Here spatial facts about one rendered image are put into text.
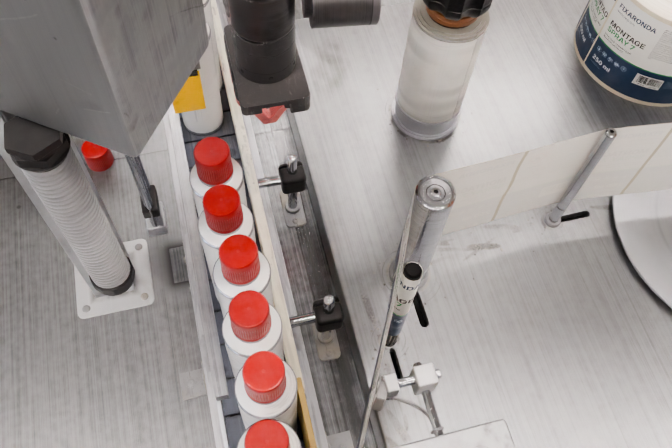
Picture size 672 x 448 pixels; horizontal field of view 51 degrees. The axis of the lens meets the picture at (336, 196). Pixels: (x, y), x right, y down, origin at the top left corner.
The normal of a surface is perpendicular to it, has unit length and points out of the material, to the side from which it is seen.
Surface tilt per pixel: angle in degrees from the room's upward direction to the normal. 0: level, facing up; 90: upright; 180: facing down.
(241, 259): 2
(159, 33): 90
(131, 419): 0
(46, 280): 0
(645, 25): 90
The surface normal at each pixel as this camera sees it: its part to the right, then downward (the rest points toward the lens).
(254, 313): 0.02, -0.52
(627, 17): -0.85, 0.44
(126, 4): 0.94, 0.32
